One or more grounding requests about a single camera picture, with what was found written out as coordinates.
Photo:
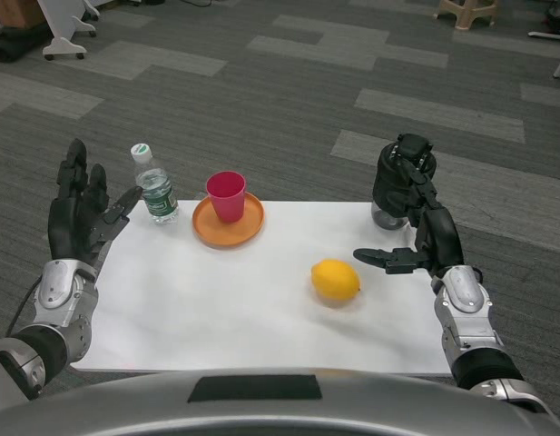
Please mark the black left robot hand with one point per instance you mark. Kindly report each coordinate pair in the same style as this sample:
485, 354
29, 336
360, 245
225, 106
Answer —
71, 222

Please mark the orange round plate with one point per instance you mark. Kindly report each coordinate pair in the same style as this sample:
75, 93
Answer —
204, 224

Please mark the clear plastic water bottle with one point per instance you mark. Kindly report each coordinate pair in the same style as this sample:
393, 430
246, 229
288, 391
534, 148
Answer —
158, 193

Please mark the beige plastic stool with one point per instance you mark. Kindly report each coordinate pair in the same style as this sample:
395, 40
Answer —
470, 11

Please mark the white wheeled furniture foot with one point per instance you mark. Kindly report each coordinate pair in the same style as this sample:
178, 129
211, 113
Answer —
549, 34

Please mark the white wheeled stand base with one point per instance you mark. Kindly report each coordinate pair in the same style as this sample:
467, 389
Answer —
64, 32

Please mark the yellow lemon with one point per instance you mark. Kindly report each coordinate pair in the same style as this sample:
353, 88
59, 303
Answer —
336, 285

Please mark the black bag on floor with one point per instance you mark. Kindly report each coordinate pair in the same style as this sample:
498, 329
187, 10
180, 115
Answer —
14, 41

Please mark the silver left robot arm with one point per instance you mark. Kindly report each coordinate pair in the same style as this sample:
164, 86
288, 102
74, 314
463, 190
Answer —
52, 315

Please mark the red plastic cup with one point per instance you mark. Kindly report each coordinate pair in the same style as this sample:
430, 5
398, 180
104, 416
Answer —
226, 196

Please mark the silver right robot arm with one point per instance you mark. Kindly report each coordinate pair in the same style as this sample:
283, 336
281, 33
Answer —
474, 327

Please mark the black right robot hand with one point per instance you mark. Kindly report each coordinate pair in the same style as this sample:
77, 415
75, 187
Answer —
436, 236

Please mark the silver robot chest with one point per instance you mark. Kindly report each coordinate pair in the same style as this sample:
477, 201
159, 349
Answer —
279, 404

